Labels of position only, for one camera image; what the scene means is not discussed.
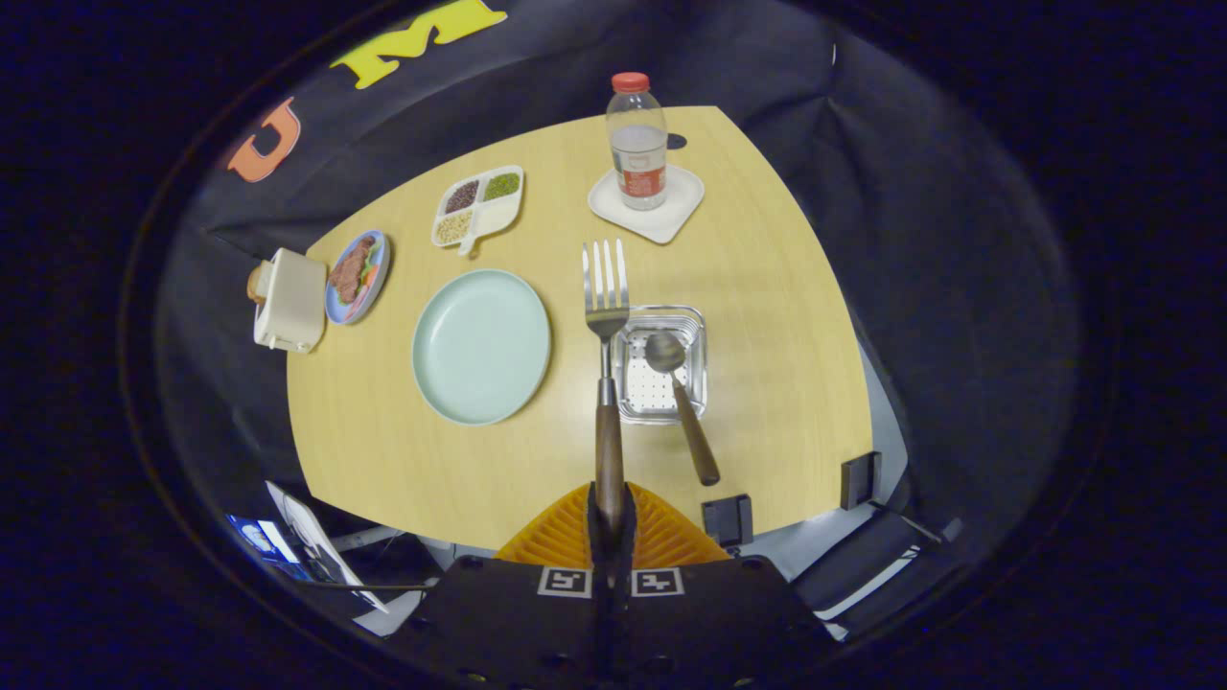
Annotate brown meat slice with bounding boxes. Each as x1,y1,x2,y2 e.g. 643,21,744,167
331,236,375,306

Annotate lit computer screen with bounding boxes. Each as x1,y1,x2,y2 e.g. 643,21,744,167
225,515,310,582

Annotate black table bracket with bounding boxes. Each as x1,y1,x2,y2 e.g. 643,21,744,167
841,450,882,511
702,494,754,548

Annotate light green plate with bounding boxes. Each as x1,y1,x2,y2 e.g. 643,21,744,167
411,268,553,426

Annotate black chair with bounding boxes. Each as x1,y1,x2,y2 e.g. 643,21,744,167
791,506,964,626

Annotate metal perforated basket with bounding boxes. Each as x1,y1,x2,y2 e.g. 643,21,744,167
613,305,709,426

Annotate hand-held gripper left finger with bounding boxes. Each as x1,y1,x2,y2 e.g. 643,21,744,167
398,482,612,690

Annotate wooden handled fork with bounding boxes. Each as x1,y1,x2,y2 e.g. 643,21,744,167
582,240,632,538

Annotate white square coaster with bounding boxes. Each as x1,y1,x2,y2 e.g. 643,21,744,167
587,165,706,245

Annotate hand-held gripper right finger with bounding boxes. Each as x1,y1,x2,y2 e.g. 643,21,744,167
611,482,831,690

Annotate white toaster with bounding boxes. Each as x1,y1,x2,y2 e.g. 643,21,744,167
253,248,329,355

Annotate white divided snack tray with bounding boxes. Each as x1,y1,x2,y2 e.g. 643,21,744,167
430,165,526,258

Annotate blue plate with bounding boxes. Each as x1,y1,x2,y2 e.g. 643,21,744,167
324,229,391,326

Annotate wooden handled spoon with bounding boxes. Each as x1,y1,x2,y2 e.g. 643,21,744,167
643,332,722,488

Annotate clear bottle with red cap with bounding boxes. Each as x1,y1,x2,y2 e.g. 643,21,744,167
605,72,670,212

